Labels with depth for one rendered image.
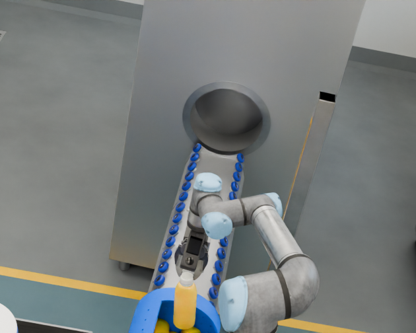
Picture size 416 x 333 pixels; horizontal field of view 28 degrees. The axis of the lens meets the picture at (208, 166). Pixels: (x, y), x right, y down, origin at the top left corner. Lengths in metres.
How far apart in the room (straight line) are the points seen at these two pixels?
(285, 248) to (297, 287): 0.17
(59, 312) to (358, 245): 1.87
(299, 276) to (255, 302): 0.12
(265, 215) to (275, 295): 0.34
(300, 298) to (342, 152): 3.99
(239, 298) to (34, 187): 3.23
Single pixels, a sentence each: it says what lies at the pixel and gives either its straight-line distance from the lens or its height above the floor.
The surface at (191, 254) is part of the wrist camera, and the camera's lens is 2.35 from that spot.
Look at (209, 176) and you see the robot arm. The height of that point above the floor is 1.74.
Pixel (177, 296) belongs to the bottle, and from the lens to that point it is 2.51.
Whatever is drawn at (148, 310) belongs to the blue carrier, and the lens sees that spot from 2.64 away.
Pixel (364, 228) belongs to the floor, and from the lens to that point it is 5.20.
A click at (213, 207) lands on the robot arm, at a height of 1.72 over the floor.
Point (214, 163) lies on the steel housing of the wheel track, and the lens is 3.76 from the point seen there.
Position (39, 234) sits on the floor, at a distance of 4.66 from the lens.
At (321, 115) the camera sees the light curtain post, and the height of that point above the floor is 1.64.
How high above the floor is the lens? 3.08
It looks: 35 degrees down
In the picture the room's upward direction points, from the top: 12 degrees clockwise
